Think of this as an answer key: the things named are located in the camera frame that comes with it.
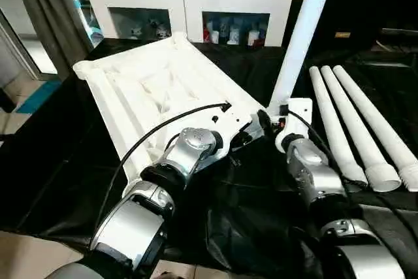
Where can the white plastic table leg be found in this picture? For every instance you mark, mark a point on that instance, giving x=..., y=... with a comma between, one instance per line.
x=356, y=122
x=303, y=30
x=379, y=115
x=333, y=119

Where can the light blue packaged box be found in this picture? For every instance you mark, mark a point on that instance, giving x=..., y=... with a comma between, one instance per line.
x=85, y=11

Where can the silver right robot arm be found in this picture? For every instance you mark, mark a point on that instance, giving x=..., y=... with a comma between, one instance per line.
x=313, y=168

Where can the black fabric bag yellow label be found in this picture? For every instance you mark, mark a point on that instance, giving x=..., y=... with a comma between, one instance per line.
x=369, y=4

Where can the black work mat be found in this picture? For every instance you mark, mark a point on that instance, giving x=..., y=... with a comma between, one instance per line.
x=245, y=220

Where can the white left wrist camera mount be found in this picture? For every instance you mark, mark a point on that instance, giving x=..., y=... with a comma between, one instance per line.
x=232, y=119

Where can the white red mug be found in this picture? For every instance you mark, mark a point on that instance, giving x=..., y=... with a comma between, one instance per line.
x=258, y=43

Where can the teal floor mat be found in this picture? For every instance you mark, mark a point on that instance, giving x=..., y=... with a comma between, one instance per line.
x=36, y=96

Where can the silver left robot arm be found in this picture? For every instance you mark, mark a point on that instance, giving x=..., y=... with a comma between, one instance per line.
x=192, y=148

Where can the white plastic table top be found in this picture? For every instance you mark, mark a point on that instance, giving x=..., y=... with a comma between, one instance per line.
x=156, y=79

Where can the grey curtain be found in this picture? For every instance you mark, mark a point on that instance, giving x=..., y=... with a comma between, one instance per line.
x=49, y=14

